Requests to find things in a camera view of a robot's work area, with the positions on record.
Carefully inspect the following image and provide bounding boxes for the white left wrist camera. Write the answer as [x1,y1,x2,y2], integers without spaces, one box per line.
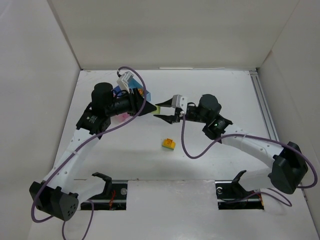
[116,71,134,92]

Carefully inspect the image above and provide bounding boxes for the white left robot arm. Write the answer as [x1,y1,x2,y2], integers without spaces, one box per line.
[29,82,157,223]

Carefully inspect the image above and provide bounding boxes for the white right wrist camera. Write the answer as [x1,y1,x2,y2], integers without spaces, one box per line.
[171,94,188,114]

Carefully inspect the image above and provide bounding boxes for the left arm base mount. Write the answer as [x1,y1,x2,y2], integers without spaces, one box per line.
[77,172,128,211]

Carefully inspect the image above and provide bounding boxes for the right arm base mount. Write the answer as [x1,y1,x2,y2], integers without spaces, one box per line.
[215,170,264,210]

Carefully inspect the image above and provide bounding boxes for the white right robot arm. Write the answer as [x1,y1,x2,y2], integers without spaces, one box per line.
[157,94,308,195]

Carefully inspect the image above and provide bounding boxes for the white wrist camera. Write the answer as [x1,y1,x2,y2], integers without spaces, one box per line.
[116,71,134,92]
[171,94,188,114]

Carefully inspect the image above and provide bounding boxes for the light green and green lego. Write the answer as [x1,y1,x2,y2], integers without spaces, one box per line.
[151,105,161,115]

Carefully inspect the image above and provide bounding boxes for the light blue drawer bin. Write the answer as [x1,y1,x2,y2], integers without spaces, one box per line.
[129,77,151,102]

